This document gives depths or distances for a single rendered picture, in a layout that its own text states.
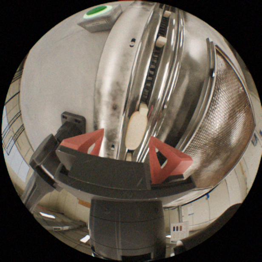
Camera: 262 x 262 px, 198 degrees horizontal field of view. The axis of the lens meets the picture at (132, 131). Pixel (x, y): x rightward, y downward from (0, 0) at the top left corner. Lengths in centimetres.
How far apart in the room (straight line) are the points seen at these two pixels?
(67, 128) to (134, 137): 17
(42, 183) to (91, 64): 27
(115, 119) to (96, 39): 20
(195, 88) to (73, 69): 30
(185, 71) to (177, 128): 15
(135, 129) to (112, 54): 15
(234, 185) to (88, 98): 370
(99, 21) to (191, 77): 24
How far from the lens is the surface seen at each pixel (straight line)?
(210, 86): 17
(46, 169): 18
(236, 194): 367
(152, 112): 17
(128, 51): 15
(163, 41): 16
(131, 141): 19
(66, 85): 25
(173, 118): 22
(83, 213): 752
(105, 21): 21
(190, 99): 23
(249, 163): 375
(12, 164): 487
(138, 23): 19
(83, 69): 22
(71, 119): 25
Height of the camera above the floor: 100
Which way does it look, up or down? 56 degrees down
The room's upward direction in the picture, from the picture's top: 178 degrees counter-clockwise
